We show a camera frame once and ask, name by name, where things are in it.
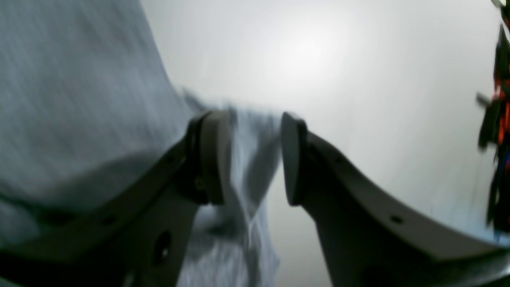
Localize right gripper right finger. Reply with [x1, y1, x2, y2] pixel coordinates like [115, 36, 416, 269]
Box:
[280, 112, 509, 287]

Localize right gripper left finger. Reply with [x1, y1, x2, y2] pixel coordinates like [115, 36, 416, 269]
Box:
[1, 110, 231, 287]

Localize grey T-shirt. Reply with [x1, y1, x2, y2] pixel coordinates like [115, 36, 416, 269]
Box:
[0, 0, 280, 287]

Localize colourful marker pens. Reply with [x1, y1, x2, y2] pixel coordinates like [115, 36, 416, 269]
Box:
[477, 0, 510, 240]

